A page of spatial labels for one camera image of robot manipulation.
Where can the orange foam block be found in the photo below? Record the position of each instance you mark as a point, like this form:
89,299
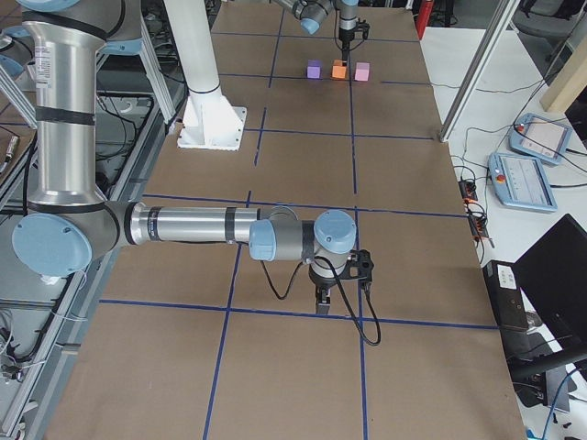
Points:
339,70

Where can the pink foam block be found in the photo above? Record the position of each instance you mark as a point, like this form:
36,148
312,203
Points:
362,71

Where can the long blue tape strip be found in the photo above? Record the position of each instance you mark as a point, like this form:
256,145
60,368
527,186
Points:
363,381

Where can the purple foam block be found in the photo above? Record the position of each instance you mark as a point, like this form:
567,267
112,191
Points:
313,69

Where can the crossing blue tape strip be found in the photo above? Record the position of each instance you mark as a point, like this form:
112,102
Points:
332,134

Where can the orange black connector strip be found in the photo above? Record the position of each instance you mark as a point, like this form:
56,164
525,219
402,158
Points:
477,216

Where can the black computer box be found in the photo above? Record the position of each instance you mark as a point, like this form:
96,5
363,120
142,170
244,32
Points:
505,296

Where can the upper teach pendant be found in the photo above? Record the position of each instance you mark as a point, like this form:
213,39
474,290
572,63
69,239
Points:
539,137

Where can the teach pendant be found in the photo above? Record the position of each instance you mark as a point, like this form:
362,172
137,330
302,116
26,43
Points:
539,137
520,182

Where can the lower teach pendant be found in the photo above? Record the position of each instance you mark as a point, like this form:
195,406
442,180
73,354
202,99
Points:
520,182

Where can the wooden beam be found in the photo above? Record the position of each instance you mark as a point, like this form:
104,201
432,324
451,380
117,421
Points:
568,84

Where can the black monitor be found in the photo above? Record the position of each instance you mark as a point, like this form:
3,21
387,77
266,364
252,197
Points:
552,275

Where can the aluminium frame post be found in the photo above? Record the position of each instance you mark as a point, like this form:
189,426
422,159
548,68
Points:
490,39

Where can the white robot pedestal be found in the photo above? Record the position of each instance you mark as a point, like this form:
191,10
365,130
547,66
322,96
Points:
209,119

